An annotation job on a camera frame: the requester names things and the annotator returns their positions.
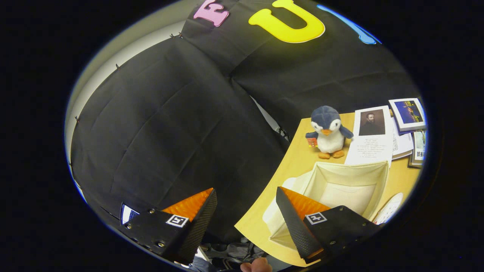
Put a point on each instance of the white canvas shoe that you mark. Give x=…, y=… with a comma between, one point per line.
x=389, y=208

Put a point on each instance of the plain white book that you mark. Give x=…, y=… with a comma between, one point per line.
x=401, y=145

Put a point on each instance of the person's grey clothing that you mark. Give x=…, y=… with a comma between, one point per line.
x=230, y=251

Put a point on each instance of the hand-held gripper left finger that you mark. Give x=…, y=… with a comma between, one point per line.
x=198, y=226

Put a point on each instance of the book with pale green cover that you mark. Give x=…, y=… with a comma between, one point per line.
x=419, y=147

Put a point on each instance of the book with night photo cover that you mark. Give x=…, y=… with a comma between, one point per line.
x=408, y=113

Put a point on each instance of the beige fabric storage box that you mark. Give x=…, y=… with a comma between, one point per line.
x=340, y=185

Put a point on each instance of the white-framed blue panel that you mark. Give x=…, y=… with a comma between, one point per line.
x=128, y=214

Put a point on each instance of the book with portrait cover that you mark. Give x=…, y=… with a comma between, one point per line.
x=370, y=139

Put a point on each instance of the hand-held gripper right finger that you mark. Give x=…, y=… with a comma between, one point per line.
x=295, y=226

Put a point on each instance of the blue penguin plush toy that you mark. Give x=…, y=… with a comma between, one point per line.
x=329, y=132

